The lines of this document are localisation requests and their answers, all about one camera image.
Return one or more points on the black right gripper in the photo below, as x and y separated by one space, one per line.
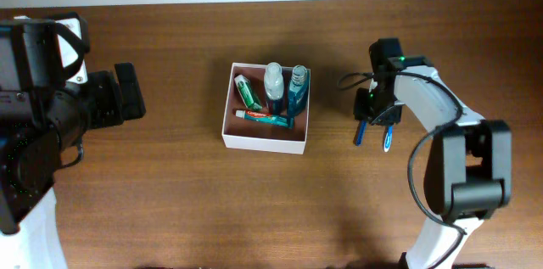
363 111

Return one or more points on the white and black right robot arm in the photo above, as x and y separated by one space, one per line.
459 174

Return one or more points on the green and white soap box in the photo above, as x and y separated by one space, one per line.
247 93

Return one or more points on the green and white toothpaste tube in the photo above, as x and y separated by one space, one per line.
275 120

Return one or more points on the white cardboard box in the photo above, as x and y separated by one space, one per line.
238 133

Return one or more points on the blue disposable razor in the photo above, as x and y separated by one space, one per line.
360 132

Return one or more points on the teal mouthwash bottle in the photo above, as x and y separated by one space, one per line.
298 90

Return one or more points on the blue and white toothbrush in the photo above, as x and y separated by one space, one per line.
387 138

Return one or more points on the clear bottle with purple liquid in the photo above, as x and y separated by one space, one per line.
274 88

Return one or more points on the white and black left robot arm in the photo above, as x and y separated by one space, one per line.
48 102

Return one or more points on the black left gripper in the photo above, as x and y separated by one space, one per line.
104 86

